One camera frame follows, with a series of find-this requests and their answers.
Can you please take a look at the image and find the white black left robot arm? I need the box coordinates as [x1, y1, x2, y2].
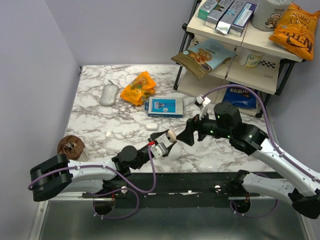
[28, 129, 177, 202]

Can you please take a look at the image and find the black beige shelf rack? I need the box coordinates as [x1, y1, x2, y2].
[173, 0, 303, 105]

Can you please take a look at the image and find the beige small earbud case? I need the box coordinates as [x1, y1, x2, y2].
[166, 129, 177, 143]

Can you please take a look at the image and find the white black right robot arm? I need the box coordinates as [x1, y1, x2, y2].
[176, 102, 320, 219]

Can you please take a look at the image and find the silver ro box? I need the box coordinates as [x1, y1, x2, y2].
[204, 0, 234, 29]
[215, 0, 246, 35]

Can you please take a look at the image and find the silver RO box left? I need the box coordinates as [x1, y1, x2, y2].
[204, 0, 234, 29]

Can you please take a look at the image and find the blue Doritos bag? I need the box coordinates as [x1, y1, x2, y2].
[222, 86, 257, 109]

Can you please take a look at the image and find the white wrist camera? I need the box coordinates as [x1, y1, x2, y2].
[150, 142, 167, 159]
[194, 94, 211, 120]

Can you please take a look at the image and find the blue gold chips bag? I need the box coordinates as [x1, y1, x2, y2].
[171, 38, 236, 80]

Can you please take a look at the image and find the blue Harry's razor box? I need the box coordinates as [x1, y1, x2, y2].
[144, 97, 184, 118]

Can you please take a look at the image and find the grey glitter pouch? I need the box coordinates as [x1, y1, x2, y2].
[99, 80, 119, 107]

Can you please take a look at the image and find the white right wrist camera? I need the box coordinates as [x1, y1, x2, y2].
[194, 94, 211, 120]

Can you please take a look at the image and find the green RO box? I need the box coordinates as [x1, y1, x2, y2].
[197, 0, 220, 20]

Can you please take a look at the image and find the white popcorn tub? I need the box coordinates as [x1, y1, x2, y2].
[251, 0, 292, 32]

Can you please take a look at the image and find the white yellow cup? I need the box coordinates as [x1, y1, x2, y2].
[237, 48, 264, 69]

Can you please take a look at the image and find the brown paper cupcake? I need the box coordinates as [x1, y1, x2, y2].
[57, 135, 88, 162]

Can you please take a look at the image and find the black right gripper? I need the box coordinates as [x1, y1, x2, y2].
[175, 106, 232, 146]

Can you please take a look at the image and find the orange candy bag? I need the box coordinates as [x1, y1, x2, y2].
[120, 71, 157, 106]

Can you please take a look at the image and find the orange honey dijon chips bag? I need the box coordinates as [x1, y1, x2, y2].
[269, 2, 320, 61]

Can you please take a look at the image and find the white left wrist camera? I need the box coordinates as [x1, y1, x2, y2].
[150, 142, 167, 159]

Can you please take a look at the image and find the silver RO box middle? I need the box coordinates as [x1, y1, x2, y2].
[215, 0, 246, 35]

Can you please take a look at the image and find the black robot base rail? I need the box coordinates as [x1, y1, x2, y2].
[82, 171, 261, 210]

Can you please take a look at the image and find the white earbud charging case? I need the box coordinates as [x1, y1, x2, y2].
[145, 122, 159, 131]

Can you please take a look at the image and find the purple blue box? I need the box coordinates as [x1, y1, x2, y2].
[229, 2, 257, 37]

